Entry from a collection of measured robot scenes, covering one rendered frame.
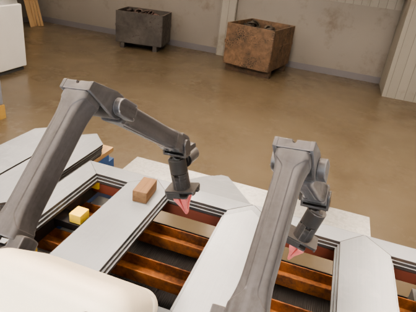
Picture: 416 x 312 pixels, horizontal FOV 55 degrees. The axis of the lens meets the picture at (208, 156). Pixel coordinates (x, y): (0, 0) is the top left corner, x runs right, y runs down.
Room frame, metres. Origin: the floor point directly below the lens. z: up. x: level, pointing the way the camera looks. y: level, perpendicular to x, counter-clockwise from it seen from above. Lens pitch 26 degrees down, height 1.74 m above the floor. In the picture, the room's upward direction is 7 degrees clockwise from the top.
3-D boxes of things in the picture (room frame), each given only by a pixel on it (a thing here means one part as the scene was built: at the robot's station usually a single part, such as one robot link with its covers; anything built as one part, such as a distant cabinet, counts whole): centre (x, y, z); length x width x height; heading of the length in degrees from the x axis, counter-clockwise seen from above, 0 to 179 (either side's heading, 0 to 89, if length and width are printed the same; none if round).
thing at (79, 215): (1.27, 0.47, 0.79); 0.06 x 0.05 x 0.04; 165
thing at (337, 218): (1.63, -0.17, 0.73); 1.20 x 0.26 x 0.03; 75
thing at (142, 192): (1.39, 0.24, 0.87); 0.12 x 0.06 x 0.05; 170
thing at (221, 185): (1.67, -0.02, 0.77); 0.45 x 0.20 x 0.04; 75
